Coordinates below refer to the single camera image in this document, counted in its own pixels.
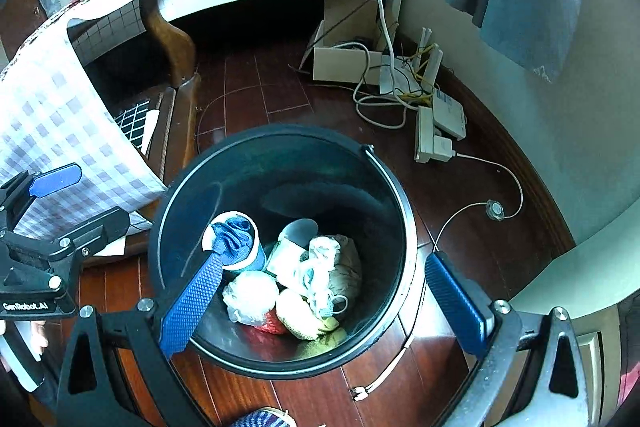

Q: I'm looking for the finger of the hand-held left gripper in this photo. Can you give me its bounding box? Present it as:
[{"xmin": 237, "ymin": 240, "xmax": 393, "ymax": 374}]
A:
[
  {"xmin": 0, "ymin": 163, "xmax": 82, "ymax": 233},
  {"xmin": 47, "ymin": 207, "xmax": 132, "ymax": 260}
]

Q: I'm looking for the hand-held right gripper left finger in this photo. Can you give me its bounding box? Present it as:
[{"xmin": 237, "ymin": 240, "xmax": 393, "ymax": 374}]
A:
[{"xmin": 56, "ymin": 251, "xmax": 224, "ymax": 427}]

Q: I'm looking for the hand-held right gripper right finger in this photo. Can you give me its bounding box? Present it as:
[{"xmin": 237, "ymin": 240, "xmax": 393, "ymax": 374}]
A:
[{"xmin": 424, "ymin": 251, "xmax": 606, "ymax": 427}]

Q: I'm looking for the clear plastic bag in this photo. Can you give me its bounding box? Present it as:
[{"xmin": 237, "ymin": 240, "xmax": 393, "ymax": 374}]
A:
[{"xmin": 222, "ymin": 270, "xmax": 280, "ymax": 325}]

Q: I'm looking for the blue cloth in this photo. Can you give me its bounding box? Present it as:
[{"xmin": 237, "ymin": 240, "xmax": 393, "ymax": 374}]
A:
[{"xmin": 209, "ymin": 216, "xmax": 253, "ymax": 268}]

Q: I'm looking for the blue paper cup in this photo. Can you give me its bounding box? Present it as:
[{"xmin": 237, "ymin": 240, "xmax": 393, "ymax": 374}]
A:
[{"xmin": 202, "ymin": 211, "xmax": 266, "ymax": 275}]

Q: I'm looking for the red plastic bag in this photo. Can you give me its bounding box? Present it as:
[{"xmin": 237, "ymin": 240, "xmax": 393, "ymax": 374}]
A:
[{"xmin": 254, "ymin": 309, "xmax": 291, "ymax": 335}]

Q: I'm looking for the white paper cup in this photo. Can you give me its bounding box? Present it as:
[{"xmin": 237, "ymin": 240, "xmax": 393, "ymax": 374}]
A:
[{"xmin": 265, "ymin": 218, "xmax": 319, "ymax": 285}]

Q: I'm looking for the yellow cloth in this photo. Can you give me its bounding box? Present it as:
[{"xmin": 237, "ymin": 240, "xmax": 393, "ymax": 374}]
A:
[{"xmin": 276, "ymin": 288, "xmax": 351, "ymax": 342}]

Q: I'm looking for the black plastic bucket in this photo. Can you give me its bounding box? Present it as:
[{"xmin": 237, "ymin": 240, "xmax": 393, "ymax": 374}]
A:
[{"xmin": 148, "ymin": 123, "xmax": 418, "ymax": 382}]

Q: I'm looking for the person's left hand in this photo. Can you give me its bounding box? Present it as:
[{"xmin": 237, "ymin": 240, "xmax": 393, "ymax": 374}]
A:
[{"xmin": 29, "ymin": 319, "xmax": 50, "ymax": 355}]

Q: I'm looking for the checkered tablecloth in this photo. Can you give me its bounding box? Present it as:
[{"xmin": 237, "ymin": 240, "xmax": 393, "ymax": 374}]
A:
[{"xmin": 0, "ymin": 0, "xmax": 187, "ymax": 228}]

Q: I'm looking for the striped slipper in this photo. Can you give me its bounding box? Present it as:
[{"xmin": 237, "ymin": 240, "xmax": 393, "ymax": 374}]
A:
[{"xmin": 235, "ymin": 407, "xmax": 296, "ymax": 427}]

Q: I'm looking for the white charger plug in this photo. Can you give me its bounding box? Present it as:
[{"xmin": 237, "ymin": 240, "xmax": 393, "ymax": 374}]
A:
[{"xmin": 432, "ymin": 136, "xmax": 456, "ymax": 160}]

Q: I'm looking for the wooden door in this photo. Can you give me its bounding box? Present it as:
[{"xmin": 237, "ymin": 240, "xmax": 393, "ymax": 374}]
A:
[{"xmin": 0, "ymin": 0, "xmax": 51, "ymax": 62}]

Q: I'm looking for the white power strip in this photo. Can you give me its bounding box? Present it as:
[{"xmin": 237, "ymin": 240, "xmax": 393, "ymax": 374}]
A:
[{"xmin": 414, "ymin": 106, "xmax": 457, "ymax": 164}]

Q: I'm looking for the white box with blue label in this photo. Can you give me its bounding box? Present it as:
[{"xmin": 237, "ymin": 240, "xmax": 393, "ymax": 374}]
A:
[{"xmin": 431, "ymin": 89, "xmax": 468, "ymax": 140}]

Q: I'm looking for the white router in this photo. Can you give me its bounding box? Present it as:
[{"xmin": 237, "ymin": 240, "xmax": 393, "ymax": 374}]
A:
[{"xmin": 379, "ymin": 27, "xmax": 445, "ymax": 98}]

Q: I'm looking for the cardboard box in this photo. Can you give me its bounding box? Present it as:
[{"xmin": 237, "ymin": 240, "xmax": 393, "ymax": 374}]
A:
[{"xmin": 299, "ymin": 0, "xmax": 396, "ymax": 86}]

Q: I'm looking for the white cord with plug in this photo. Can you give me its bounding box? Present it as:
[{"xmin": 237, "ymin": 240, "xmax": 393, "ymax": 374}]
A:
[{"xmin": 351, "ymin": 332, "xmax": 418, "ymax": 400}]

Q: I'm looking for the wire mesh panel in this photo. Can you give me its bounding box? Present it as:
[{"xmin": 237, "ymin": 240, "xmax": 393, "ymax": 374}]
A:
[{"xmin": 114, "ymin": 99, "xmax": 162, "ymax": 148}]

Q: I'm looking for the thin cable with switch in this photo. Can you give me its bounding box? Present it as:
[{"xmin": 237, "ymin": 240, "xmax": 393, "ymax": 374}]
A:
[{"xmin": 432, "ymin": 152, "xmax": 524, "ymax": 253}]

